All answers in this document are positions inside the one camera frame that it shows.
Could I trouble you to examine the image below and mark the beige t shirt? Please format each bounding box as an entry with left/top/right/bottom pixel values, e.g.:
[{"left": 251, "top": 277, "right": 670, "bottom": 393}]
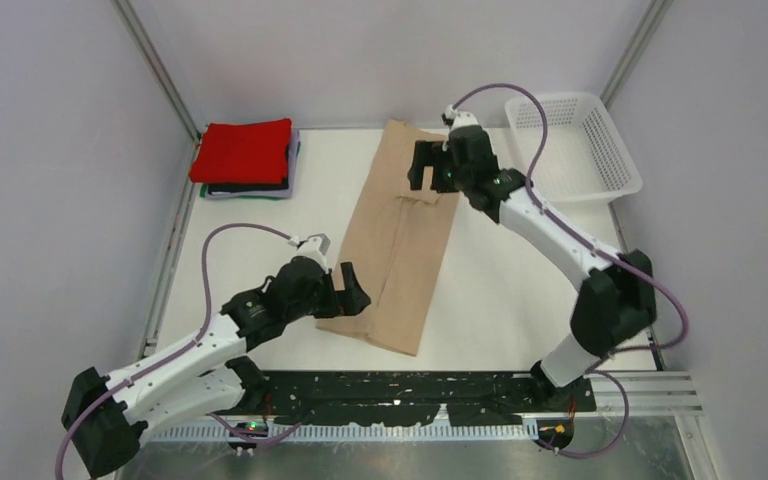
[{"left": 316, "top": 120, "right": 459, "bottom": 356}]

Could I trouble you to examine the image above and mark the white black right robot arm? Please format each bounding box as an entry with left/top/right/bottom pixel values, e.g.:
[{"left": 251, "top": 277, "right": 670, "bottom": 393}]
[{"left": 407, "top": 125, "right": 656, "bottom": 411}]

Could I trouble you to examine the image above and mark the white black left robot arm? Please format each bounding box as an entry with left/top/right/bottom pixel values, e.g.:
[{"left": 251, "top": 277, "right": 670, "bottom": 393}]
[{"left": 61, "top": 255, "right": 371, "bottom": 478}]

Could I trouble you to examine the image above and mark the white plastic laundry basket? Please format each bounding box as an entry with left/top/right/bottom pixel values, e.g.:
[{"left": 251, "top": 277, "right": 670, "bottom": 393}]
[{"left": 504, "top": 92, "right": 643, "bottom": 205}]

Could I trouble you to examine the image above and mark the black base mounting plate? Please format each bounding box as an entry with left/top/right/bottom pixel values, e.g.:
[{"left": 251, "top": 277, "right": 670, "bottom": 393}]
[{"left": 226, "top": 370, "right": 596, "bottom": 427}]

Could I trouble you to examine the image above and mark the red folded t shirt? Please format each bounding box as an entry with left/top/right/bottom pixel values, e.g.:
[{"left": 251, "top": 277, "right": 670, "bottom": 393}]
[{"left": 189, "top": 118, "right": 292, "bottom": 185}]

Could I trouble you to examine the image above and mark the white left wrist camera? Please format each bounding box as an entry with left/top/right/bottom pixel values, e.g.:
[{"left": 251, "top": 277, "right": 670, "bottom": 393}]
[{"left": 287, "top": 233, "right": 331, "bottom": 273}]

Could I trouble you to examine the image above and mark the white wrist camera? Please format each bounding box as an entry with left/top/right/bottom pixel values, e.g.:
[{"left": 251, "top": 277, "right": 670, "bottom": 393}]
[
  {"left": 441, "top": 105, "right": 480, "bottom": 131},
  {"left": 287, "top": 233, "right": 331, "bottom": 273}
]

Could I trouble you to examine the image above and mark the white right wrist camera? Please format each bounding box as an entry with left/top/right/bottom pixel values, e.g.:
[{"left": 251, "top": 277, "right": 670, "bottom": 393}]
[{"left": 441, "top": 105, "right": 480, "bottom": 131}]

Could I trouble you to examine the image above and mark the white slotted cable duct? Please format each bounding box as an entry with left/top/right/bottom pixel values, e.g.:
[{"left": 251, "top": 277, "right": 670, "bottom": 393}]
[{"left": 150, "top": 419, "right": 539, "bottom": 443}]

